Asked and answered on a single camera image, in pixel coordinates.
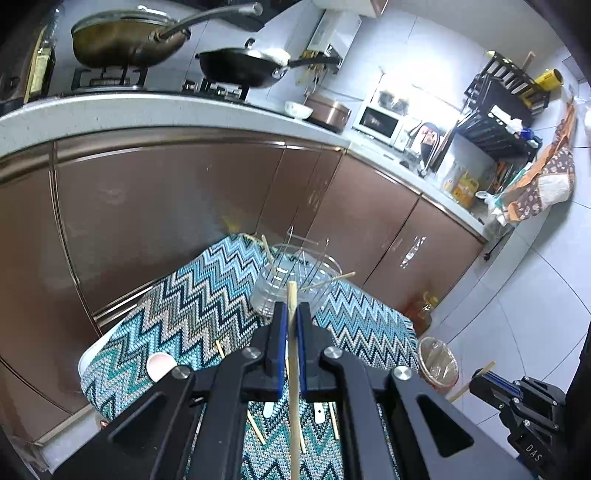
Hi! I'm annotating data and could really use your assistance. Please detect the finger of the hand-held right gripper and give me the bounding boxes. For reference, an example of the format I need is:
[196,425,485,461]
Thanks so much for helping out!
[470,369,513,411]
[487,370,525,394]

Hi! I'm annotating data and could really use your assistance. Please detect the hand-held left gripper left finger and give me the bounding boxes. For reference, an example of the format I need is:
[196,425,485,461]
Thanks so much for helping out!
[53,302,289,480]

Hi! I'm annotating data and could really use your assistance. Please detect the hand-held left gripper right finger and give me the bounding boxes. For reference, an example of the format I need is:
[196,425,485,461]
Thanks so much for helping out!
[298,302,532,480]

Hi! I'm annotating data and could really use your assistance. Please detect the clear plastic utensil holder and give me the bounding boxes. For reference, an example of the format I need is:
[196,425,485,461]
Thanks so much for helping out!
[252,226,345,319]

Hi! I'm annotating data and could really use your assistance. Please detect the pale ceramic spoon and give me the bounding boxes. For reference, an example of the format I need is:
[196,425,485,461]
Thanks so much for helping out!
[147,352,179,382]

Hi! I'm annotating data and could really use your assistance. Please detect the trash bin with plastic bag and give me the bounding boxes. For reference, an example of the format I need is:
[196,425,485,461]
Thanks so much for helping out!
[417,336,461,394]

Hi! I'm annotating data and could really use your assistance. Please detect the cooking oil bottle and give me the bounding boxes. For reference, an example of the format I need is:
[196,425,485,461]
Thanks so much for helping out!
[410,294,440,336]

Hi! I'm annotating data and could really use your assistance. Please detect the zigzag patterned cloth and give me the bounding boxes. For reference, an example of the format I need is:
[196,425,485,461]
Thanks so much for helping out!
[79,233,419,480]

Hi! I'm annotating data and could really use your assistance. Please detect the yellow detergent bottle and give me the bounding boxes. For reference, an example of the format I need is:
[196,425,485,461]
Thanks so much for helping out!
[454,170,479,209]

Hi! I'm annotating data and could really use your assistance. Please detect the brown kitchen cabinets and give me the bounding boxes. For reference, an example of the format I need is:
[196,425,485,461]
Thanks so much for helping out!
[0,136,489,448]

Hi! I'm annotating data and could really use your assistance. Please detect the patterned apron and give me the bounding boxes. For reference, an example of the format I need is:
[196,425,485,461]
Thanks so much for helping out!
[500,102,579,225]

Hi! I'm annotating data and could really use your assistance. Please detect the steel kitchen faucet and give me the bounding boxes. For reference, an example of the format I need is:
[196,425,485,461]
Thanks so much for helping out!
[407,121,441,177]

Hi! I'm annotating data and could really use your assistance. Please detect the brown rice cooker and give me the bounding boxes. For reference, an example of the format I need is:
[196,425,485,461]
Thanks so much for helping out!
[306,92,352,133]

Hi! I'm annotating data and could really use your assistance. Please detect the white bowl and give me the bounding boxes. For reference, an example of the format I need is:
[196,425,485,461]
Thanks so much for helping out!
[284,100,313,122]

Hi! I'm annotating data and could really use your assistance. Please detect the white microwave oven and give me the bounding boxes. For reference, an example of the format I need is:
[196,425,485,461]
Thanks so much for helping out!
[352,104,403,142]

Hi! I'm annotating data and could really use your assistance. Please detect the black dish rack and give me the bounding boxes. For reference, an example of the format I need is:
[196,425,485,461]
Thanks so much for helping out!
[455,50,551,163]

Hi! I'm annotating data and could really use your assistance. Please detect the steel pots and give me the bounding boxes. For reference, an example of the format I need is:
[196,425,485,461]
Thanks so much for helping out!
[379,89,411,114]

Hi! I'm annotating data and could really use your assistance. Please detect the white kitchen countertop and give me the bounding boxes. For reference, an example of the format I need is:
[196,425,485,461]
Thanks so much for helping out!
[0,92,490,243]

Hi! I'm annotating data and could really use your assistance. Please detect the black wok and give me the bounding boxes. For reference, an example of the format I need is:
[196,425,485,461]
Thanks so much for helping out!
[195,39,343,89]

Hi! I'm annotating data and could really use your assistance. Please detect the yellow roll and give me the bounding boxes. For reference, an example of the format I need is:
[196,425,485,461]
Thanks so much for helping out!
[534,68,566,92]

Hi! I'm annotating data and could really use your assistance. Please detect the white water heater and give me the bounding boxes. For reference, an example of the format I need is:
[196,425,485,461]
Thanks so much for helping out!
[306,8,364,75]

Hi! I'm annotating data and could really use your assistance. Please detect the gas stove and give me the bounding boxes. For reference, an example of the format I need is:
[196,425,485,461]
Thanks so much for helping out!
[69,65,252,103]

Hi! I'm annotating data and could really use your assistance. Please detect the steel wok with glass lid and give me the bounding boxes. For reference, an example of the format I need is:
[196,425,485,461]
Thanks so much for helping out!
[71,2,264,69]

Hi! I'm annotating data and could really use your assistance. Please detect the condiment bottles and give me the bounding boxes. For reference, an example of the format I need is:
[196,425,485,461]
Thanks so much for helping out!
[25,21,60,101]

